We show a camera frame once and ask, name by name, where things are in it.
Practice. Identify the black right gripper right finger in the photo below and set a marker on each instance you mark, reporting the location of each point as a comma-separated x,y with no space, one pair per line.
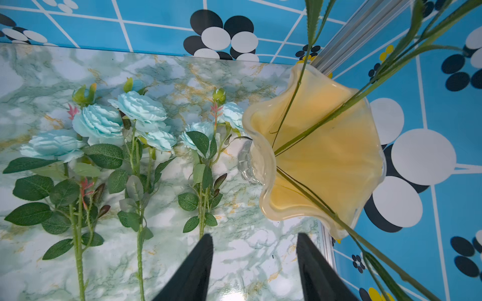
319,281

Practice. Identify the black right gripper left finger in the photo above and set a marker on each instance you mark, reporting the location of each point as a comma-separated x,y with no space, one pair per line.
191,280

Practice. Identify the yellow fluted glass vase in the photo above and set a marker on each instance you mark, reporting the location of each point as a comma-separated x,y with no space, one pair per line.
329,175

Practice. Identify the large light blue peony stem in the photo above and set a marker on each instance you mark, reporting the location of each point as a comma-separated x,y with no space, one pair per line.
207,141

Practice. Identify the white blue flower bunch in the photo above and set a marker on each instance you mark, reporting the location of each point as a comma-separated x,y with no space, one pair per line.
145,135

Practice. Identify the white blue flower stem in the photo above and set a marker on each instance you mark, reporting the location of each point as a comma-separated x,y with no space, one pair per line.
61,194

